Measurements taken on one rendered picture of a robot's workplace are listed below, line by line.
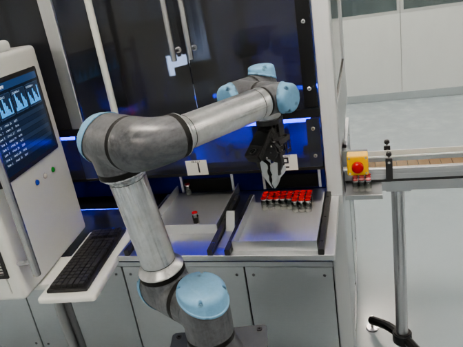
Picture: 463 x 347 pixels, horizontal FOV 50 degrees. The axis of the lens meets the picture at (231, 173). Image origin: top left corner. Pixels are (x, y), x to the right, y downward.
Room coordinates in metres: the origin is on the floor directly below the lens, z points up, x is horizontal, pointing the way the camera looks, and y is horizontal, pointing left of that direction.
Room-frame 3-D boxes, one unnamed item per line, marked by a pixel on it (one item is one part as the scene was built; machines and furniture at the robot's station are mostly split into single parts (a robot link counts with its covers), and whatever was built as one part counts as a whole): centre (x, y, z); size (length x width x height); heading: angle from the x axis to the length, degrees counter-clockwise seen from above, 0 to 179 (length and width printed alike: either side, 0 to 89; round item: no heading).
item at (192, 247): (1.56, 0.01, 0.87); 0.70 x 0.48 x 0.02; 73
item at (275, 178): (1.36, -0.14, 1.11); 0.06 x 0.03 x 0.09; 140
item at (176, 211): (1.67, 0.15, 0.90); 0.34 x 0.26 x 0.04; 163
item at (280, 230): (1.46, -0.14, 0.90); 0.34 x 0.26 x 0.04; 163
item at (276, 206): (1.57, -0.17, 0.90); 0.18 x 0.02 x 0.05; 73
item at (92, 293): (1.58, 0.59, 0.79); 0.45 x 0.28 x 0.03; 170
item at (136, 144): (1.06, 0.02, 1.37); 0.49 x 0.11 x 0.12; 132
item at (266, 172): (1.38, -0.12, 1.11); 0.06 x 0.03 x 0.09; 140
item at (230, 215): (1.44, 0.04, 0.91); 0.14 x 0.03 x 0.06; 164
